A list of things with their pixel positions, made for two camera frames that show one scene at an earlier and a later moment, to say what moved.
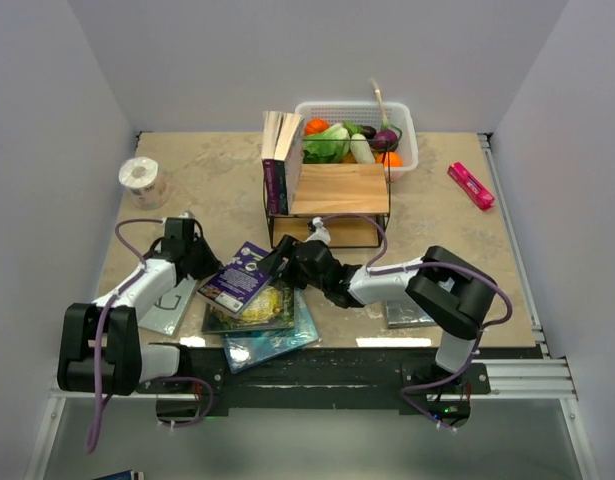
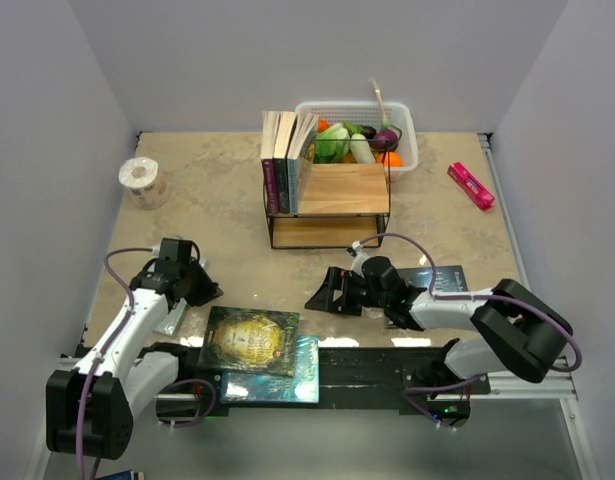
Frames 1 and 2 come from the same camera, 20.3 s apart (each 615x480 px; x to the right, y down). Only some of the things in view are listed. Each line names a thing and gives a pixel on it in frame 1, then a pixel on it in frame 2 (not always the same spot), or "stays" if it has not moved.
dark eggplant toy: x=369 y=131 stays
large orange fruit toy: x=396 y=160 stays
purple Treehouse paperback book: x=271 y=126 stays
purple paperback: x=234 y=289 -> x=299 y=158
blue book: x=247 y=350 -> x=302 y=387
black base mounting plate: x=214 y=377 stays
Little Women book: x=288 y=152 stays
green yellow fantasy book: x=274 y=308 -> x=258 y=341
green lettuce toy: x=328 y=147 stays
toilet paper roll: x=149 y=187 stays
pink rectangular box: x=481 y=197 stays
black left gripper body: x=204 y=262 -> x=199 y=287
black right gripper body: x=293 y=275 -> x=354 y=291
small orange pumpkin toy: x=315 y=126 stays
